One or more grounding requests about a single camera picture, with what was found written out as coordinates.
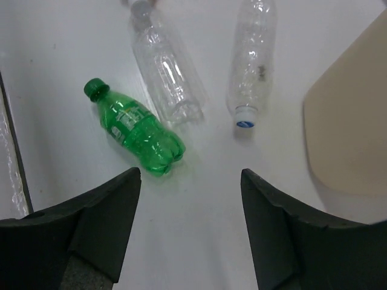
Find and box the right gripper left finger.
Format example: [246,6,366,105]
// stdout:
[1,167,141,289]

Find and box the beige plastic bin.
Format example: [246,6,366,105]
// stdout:
[303,12,386,196]

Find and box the clear bottle centre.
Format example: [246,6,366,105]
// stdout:
[129,1,206,126]

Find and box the clear bottle near bin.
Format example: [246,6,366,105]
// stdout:
[227,1,277,129]

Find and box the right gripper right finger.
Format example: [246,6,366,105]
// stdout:
[241,169,386,289]

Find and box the green plastic bottle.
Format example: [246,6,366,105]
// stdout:
[83,78,186,176]

